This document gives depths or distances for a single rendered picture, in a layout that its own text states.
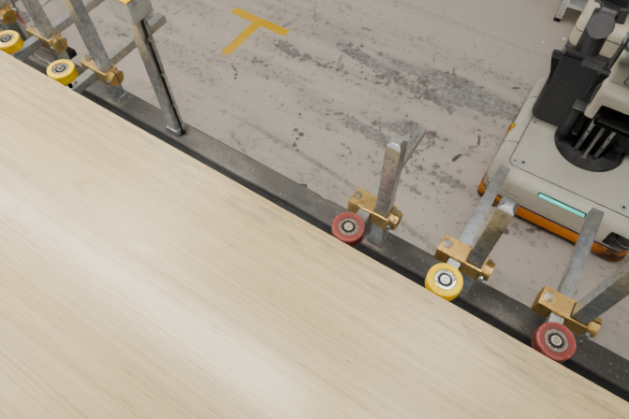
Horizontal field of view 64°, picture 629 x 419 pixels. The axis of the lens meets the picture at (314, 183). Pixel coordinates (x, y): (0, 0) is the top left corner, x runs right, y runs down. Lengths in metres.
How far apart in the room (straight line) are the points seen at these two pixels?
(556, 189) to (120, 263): 1.64
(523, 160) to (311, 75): 1.22
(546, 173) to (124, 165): 1.60
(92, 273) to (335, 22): 2.27
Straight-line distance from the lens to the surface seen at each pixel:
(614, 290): 1.15
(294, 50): 2.95
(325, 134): 2.52
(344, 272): 1.15
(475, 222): 1.33
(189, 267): 1.19
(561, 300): 1.29
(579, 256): 1.38
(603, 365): 1.46
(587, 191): 2.25
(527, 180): 2.19
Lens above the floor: 1.95
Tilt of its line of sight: 56 degrees down
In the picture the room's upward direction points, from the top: 1 degrees counter-clockwise
